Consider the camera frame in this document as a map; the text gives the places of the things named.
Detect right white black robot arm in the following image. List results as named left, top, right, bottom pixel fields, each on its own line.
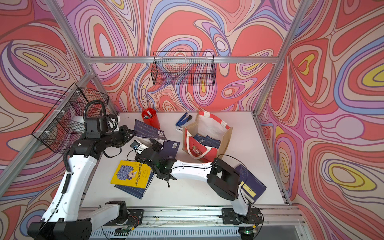
left=131, top=141, right=250, bottom=217

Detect back black wire basket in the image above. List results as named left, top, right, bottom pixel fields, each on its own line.
left=151, top=51, right=217, bottom=87

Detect left black wire basket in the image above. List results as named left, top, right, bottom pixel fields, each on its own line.
left=32, top=84, right=109, bottom=154

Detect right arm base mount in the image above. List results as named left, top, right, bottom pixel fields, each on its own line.
left=221, top=207, right=264, bottom=226

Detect dark blue book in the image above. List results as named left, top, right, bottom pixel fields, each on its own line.
left=160, top=140, right=180, bottom=159
left=194, top=134, right=221, bottom=149
left=134, top=119, right=167, bottom=140

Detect black wire basket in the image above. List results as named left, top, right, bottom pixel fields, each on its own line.
left=151, top=51, right=217, bottom=87
left=32, top=84, right=109, bottom=154

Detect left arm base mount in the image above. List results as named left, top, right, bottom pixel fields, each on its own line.
left=99, top=201, right=144, bottom=227

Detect purple book yellow label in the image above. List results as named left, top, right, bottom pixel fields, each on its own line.
left=235, top=164, right=267, bottom=204

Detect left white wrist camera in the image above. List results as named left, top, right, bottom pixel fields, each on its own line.
left=106, top=114, right=120, bottom=132

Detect blue book under yellow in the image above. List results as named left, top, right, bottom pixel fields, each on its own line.
left=115, top=173, right=154, bottom=200

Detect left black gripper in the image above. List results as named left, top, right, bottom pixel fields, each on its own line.
left=100, top=125, right=138, bottom=149

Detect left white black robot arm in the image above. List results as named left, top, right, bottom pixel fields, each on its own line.
left=27, top=100, right=135, bottom=240

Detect red pen holder cup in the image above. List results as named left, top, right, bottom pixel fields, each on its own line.
left=141, top=108, right=161, bottom=130

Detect yellow cover book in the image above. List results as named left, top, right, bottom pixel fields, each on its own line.
left=111, top=161, right=152, bottom=189

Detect silver tape roll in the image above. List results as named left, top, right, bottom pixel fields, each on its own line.
left=71, top=116, right=85, bottom=125

